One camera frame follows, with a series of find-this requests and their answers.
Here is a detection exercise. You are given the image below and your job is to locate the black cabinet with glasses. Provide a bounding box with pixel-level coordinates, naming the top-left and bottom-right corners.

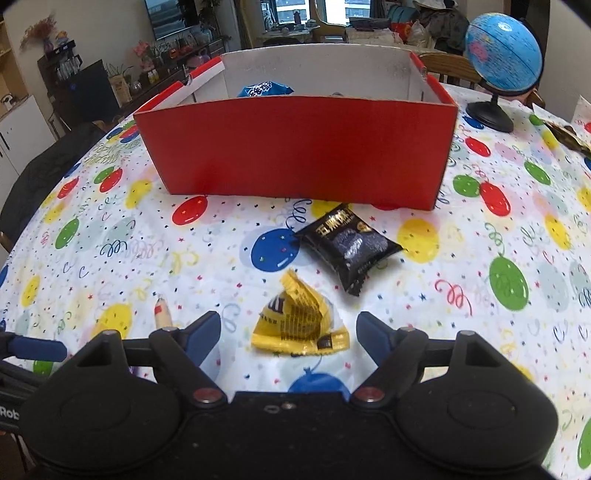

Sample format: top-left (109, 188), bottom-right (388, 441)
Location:
top-left (38, 41), bottom-right (122, 121)

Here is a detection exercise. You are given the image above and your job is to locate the blue desk globe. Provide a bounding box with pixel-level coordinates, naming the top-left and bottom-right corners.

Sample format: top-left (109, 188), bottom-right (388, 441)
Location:
top-left (464, 12), bottom-right (543, 134)

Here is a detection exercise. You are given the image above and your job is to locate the red cardboard box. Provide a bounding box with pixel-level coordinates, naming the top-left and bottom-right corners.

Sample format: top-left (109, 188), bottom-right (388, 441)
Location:
top-left (133, 50), bottom-right (459, 212)

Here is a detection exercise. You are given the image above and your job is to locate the dark television cabinet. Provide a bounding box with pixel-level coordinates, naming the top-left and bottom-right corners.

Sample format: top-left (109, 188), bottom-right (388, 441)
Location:
top-left (117, 39), bottom-right (227, 109)

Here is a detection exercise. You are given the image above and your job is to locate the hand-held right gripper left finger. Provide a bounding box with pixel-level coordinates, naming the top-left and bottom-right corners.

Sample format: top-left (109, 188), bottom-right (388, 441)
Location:
top-left (74, 311), bottom-right (228, 409)

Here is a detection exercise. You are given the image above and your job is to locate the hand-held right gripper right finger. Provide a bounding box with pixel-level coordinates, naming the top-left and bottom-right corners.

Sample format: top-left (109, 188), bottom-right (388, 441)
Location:
top-left (352, 311), bottom-right (509, 410)

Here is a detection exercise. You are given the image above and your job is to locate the black snack packet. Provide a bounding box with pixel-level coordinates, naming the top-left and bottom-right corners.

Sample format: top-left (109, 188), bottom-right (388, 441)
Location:
top-left (294, 203), bottom-right (404, 297)

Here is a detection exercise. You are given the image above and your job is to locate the dark jacket on chair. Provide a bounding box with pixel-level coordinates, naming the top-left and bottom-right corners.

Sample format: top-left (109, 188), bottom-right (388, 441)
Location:
top-left (0, 122), bottom-right (107, 241)

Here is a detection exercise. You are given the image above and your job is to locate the balloon print tablecloth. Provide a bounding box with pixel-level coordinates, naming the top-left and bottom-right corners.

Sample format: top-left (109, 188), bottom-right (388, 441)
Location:
top-left (0, 83), bottom-right (591, 480)

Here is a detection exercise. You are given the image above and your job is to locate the pink flower bouquet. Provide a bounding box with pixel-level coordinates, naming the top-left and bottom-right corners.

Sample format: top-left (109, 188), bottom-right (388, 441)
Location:
top-left (133, 41), bottom-right (155, 72)

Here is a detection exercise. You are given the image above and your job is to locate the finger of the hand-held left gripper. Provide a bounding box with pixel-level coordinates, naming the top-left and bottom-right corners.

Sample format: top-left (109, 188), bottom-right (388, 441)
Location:
top-left (0, 331), bottom-right (68, 363)

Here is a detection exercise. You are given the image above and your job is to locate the wooden chair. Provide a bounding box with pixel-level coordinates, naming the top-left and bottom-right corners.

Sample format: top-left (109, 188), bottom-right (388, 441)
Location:
top-left (418, 52), bottom-right (546, 109)

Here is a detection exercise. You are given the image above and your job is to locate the dried flower bouquet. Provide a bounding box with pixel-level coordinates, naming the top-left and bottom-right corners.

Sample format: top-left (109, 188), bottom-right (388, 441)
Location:
top-left (19, 15), bottom-right (58, 54)

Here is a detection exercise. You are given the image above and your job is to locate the white cabinet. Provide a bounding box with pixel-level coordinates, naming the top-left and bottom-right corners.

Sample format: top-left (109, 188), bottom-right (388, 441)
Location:
top-left (0, 95), bottom-right (56, 178)

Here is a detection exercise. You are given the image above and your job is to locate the yellow snack packet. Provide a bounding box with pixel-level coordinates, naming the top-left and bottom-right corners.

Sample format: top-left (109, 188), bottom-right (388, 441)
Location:
top-left (250, 270), bottom-right (352, 356)

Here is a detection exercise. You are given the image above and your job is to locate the pile of clothes and bags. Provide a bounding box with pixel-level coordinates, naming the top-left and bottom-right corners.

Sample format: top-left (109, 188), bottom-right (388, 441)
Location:
top-left (388, 0), bottom-right (469, 51)

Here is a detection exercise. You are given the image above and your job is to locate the blue snack packet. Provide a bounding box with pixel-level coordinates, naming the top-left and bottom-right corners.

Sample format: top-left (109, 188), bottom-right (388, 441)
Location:
top-left (237, 80), bottom-right (294, 99)

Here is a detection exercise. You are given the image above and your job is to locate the beige sausage stick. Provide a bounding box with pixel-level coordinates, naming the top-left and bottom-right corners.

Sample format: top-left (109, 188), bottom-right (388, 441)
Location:
top-left (154, 295), bottom-right (174, 330)

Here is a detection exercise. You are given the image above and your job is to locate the flat screen television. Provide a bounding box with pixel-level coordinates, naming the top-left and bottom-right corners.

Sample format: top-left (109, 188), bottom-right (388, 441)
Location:
top-left (144, 0), bottom-right (199, 41)

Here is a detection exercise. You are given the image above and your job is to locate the dark brown snack packet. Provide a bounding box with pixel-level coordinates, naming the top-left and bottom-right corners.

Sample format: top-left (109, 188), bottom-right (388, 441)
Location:
top-left (540, 117), bottom-right (591, 158)

